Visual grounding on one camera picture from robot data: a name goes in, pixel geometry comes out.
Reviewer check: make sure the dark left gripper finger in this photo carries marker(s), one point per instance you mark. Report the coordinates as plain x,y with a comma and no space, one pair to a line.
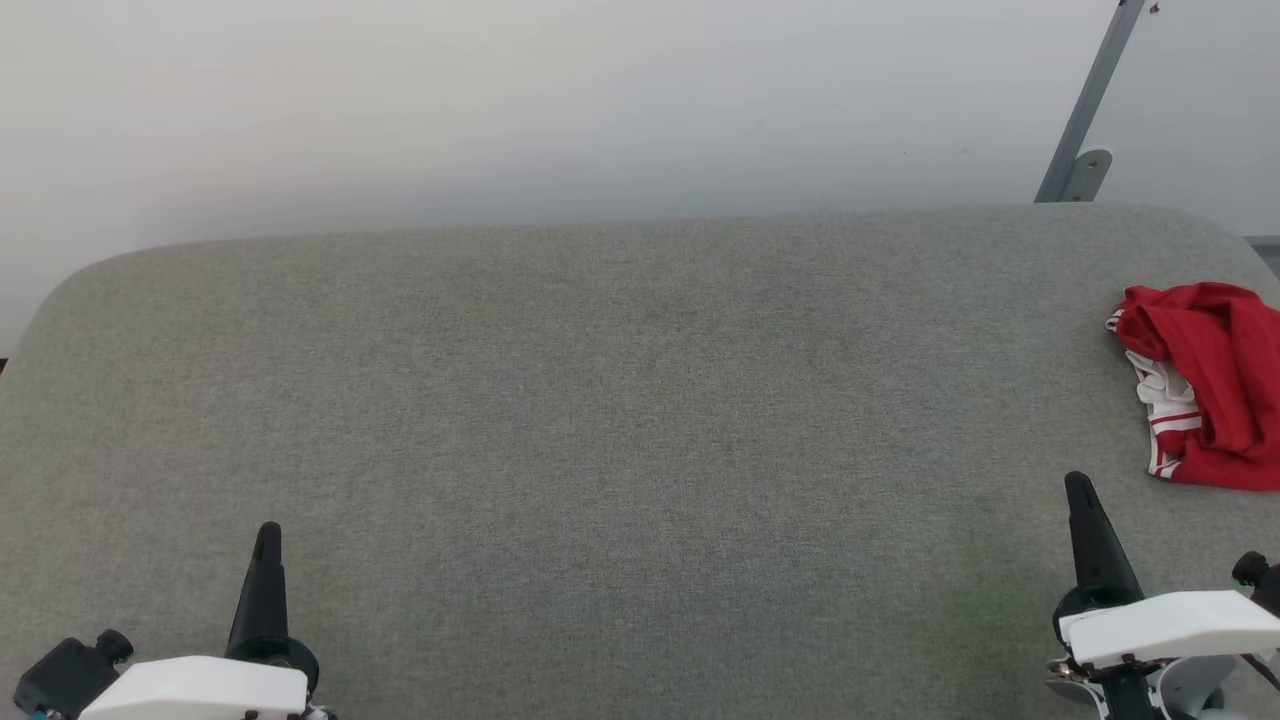
263,600

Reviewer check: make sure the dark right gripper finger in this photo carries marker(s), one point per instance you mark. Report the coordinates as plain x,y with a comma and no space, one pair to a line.
1098,550

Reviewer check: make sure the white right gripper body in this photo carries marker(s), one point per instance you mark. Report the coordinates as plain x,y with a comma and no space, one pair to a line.
1170,625

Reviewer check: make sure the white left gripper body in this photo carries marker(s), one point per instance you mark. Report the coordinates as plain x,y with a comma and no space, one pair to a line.
200,690

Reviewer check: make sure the red and white sports shirt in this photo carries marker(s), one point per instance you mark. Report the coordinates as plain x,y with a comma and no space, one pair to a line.
1220,380

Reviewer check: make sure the grey fabric sofa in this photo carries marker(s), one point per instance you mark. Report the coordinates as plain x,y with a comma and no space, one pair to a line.
640,440

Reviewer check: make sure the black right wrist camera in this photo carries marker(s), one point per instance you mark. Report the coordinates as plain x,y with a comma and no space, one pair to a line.
1262,580

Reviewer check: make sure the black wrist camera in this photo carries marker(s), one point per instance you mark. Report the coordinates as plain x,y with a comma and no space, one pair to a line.
1262,580
65,675

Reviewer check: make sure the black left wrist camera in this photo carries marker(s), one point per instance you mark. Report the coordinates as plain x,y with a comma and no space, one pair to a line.
65,675

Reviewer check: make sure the grey metal wall bracket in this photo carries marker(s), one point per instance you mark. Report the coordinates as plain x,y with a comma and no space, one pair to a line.
1085,110

